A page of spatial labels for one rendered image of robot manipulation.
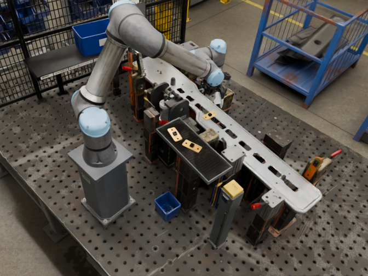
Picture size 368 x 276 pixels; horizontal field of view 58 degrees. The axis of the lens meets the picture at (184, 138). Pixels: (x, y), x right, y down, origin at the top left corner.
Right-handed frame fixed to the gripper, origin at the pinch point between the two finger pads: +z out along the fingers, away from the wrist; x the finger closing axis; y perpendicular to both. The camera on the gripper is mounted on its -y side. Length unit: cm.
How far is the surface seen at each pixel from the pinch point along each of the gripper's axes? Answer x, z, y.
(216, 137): 19.3, 3.5, 14.4
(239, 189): 51, -5, 32
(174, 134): 12.9, -6.3, 35.8
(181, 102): -1.0, -7.7, 20.9
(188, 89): -24.6, 11.4, -4.1
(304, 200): 67, 11, 2
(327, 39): -54, 63, -223
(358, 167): 66, 42, -71
